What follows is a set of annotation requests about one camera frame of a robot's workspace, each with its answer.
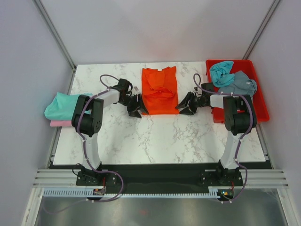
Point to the aluminium frame rail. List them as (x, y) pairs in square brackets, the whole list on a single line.
[(257, 178)]

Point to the corner frame post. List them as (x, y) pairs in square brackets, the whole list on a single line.
[(48, 21), (273, 7)]

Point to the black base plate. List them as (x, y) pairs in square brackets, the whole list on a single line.
[(159, 178)]

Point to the left corner frame post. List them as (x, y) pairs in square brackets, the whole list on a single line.
[(48, 21)]

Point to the white cable duct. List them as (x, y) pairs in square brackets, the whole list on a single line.
[(98, 193)]

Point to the red plastic bin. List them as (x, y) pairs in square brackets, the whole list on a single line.
[(247, 67)]

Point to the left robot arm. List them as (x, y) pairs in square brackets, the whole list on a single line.
[(87, 120)]

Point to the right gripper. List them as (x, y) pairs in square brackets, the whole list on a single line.
[(184, 102)]

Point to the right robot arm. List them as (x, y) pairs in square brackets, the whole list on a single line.
[(239, 119)]

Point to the orange t shirt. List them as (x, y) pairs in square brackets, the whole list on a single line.
[(159, 90)]

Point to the cyan t shirt in bin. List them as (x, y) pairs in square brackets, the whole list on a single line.
[(220, 74)]

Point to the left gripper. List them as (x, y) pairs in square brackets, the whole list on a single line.
[(140, 104)]

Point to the right corner frame post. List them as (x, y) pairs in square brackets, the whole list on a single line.
[(273, 7)]

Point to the grey t shirt in bin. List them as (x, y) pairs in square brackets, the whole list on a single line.
[(242, 85)]

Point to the folded teal t shirt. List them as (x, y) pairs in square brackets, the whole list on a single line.
[(62, 107)]

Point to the folded pink t shirt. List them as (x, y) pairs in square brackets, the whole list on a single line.
[(55, 123)]

